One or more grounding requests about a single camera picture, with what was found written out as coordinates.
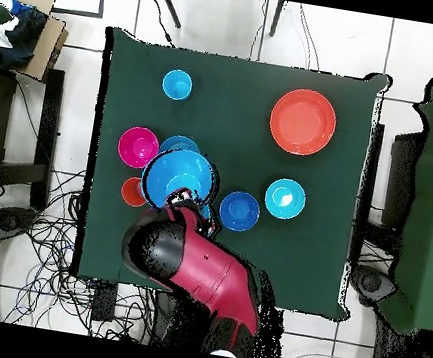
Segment orange plastic cup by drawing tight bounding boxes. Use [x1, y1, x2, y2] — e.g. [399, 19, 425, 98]
[118, 174, 152, 210]

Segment blue flat-bottomed ringed bowl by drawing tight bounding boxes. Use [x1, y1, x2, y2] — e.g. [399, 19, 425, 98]
[158, 132, 205, 161]

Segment dark blue plastic bowl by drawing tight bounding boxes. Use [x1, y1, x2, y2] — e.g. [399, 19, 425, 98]
[215, 187, 265, 236]

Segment pink plastic bowl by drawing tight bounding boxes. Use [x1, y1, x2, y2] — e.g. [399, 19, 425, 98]
[114, 123, 163, 172]

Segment small cyan plastic bowl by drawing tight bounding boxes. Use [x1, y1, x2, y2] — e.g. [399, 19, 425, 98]
[261, 175, 310, 224]

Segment light blue plastic cup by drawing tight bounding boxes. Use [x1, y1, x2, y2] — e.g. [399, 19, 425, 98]
[158, 66, 196, 104]

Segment black floor power box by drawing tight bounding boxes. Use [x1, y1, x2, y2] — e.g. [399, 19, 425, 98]
[90, 281, 121, 325]

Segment dark green tablecloth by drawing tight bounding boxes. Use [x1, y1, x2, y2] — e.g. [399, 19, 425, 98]
[67, 25, 393, 325]

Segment large orange plastic bowl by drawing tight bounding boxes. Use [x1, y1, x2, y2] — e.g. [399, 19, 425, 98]
[265, 83, 342, 162]

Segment black equipment base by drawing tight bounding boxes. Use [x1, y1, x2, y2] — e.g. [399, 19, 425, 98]
[0, 202, 41, 248]
[346, 262, 399, 311]

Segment black tripod leg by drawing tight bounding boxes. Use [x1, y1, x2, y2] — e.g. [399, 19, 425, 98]
[151, 0, 186, 30]
[267, 0, 285, 39]

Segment brown cardboard box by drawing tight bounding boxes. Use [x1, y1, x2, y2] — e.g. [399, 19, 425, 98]
[0, 0, 75, 84]

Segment blue and white cloth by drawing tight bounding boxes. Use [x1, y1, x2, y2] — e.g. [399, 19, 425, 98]
[0, 0, 51, 75]

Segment black cable tangle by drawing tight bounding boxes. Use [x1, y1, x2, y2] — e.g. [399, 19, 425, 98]
[0, 156, 178, 346]

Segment black stool frame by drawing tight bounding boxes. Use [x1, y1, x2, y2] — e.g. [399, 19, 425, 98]
[0, 59, 69, 214]

